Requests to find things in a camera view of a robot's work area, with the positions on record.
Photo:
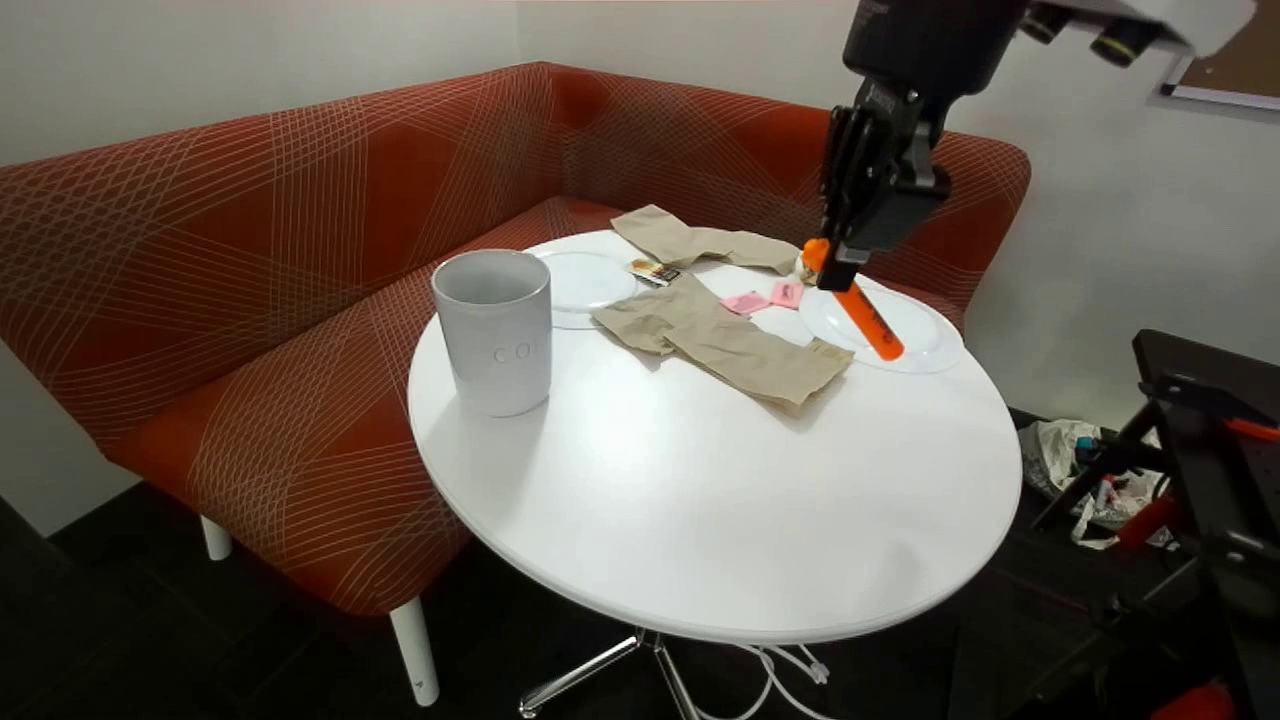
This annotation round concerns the pink sweetener packet lower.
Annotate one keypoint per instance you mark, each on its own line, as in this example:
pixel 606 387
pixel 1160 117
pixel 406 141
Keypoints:
pixel 747 304

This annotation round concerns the round white table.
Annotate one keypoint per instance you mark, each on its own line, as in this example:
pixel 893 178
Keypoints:
pixel 673 502

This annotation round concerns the black equipment stand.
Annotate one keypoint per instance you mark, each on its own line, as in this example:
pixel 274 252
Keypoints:
pixel 1200 643

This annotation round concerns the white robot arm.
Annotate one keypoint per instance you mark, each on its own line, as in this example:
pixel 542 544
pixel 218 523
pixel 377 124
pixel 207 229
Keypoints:
pixel 916 58

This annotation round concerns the pink sweetener packet upper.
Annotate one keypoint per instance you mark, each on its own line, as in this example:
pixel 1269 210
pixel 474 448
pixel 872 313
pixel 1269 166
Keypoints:
pixel 784 296

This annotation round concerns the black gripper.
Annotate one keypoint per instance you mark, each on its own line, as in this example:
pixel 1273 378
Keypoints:
pixel 879 178

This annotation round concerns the white ceramic mug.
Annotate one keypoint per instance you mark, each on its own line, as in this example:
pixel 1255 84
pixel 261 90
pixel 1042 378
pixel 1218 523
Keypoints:
pixel 497 328

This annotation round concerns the pink sweetener packet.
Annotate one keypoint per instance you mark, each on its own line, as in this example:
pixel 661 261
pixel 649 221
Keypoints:
pixel 784 296
pixel 747 304

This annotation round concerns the large tan napkin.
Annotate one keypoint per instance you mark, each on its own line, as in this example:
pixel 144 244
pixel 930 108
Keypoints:
pixel 697 326

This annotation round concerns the orange patterned sofa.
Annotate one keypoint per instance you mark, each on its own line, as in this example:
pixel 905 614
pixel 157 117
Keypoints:
pixel 235 308

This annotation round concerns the orange marker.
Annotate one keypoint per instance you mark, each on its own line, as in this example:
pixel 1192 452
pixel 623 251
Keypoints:
pixel 853 300

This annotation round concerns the tan napkin right upper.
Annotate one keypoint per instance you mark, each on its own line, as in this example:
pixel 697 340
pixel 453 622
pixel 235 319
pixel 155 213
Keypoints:
pixel 670 240

